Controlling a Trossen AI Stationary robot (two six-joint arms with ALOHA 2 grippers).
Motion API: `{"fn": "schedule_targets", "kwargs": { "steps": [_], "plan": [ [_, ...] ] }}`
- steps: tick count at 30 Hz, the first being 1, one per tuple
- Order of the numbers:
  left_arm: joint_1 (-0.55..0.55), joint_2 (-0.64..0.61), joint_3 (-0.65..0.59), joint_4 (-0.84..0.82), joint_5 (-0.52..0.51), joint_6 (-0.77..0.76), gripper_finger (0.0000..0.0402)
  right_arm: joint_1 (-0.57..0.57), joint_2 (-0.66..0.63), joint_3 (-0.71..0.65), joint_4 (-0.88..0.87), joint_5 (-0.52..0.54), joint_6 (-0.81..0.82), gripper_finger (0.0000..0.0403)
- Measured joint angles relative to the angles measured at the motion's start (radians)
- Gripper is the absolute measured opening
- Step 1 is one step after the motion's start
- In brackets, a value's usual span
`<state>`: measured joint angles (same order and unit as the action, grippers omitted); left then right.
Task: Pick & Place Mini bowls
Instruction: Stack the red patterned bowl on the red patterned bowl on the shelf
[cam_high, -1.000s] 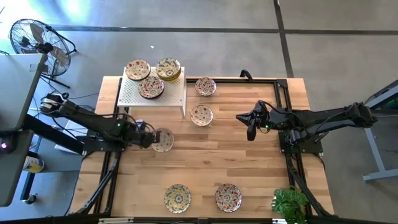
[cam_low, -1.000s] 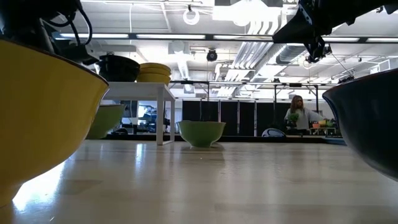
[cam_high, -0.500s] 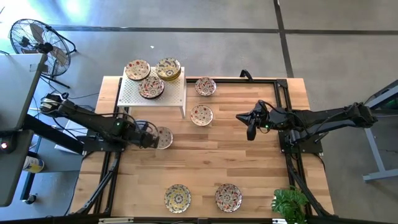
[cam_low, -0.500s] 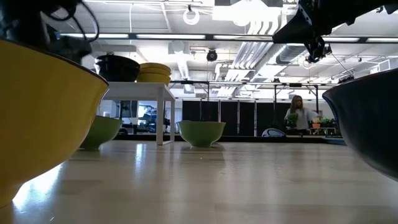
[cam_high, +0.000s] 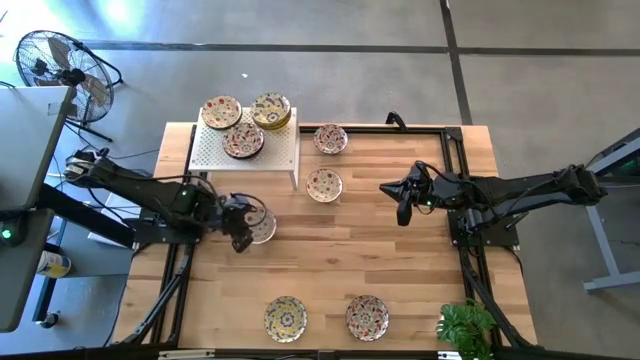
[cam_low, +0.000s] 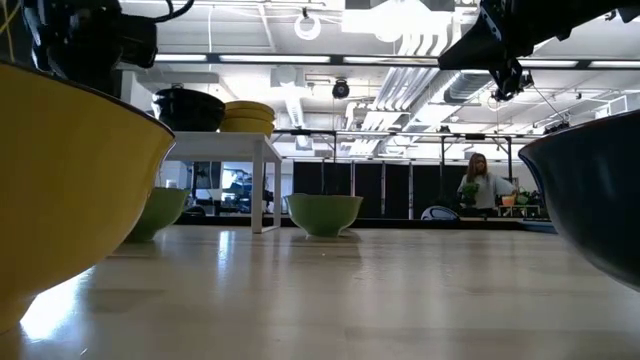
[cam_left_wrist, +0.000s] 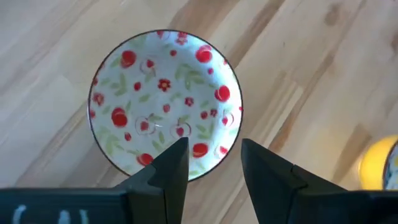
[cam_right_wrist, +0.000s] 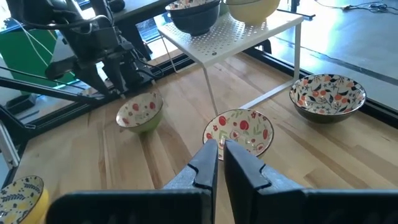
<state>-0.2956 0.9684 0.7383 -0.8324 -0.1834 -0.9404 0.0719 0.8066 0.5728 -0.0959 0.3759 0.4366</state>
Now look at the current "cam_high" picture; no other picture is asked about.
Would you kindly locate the black aluminium frame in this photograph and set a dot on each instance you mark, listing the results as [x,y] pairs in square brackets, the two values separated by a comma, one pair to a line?
[370,128]

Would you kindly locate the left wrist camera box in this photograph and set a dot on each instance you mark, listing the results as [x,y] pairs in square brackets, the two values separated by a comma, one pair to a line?
[242,243]

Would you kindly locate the green potted plant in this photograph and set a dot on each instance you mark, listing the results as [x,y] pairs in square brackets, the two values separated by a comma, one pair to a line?
[465,327]

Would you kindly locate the white yellow can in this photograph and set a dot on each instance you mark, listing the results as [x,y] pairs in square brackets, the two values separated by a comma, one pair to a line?
[54,265]

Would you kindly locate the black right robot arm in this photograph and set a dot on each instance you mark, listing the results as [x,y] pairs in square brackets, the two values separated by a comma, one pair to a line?
[525,187]

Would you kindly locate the black device with green light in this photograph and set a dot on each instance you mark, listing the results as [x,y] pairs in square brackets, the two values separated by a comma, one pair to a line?
[10,232]

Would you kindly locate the black caster wheel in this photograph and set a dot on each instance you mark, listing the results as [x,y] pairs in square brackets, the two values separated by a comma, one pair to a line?
[50,320]

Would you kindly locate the black diagonal beam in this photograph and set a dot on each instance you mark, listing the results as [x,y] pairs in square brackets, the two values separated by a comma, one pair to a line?
[97,222]

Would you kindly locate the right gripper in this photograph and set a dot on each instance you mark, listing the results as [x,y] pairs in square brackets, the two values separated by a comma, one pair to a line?
[442,190]

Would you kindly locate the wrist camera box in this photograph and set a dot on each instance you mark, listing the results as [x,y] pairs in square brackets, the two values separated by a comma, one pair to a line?
[242,243]
[404,212]

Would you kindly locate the black curved clamp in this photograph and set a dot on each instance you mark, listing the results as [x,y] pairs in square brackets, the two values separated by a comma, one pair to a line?
[395,118]

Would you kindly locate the grey flat panel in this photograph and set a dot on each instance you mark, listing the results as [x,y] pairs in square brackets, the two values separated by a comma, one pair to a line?
[30,145]

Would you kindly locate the grey desk top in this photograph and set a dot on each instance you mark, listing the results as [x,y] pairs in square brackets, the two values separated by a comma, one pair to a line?
[20,280]

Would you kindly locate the grey blue metal table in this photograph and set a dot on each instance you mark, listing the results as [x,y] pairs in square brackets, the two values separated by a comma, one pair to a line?
[602,240]

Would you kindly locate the white perforated metal shelf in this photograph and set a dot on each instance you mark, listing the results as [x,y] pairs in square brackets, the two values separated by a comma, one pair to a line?
[282,150]

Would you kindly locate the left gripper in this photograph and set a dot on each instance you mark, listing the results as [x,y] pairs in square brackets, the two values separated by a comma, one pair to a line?
[232,215]

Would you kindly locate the black floor fan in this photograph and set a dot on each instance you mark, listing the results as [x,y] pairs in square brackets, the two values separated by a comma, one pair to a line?
[72,77]

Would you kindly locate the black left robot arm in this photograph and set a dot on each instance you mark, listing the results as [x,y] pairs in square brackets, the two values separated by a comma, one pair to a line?
[145,192]

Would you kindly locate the white paper sheet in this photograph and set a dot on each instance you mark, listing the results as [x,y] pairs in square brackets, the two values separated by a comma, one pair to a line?
[102,238]

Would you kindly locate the cream red floral bowl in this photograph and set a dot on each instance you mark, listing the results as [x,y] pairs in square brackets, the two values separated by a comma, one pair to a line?
[221,112]
[265,230]
[324,185]

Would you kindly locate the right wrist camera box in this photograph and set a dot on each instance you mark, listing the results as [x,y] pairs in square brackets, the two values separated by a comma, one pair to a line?
[404,212]

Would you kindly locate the blue desk leg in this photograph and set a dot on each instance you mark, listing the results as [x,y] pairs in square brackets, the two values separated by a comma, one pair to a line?
[45,295]

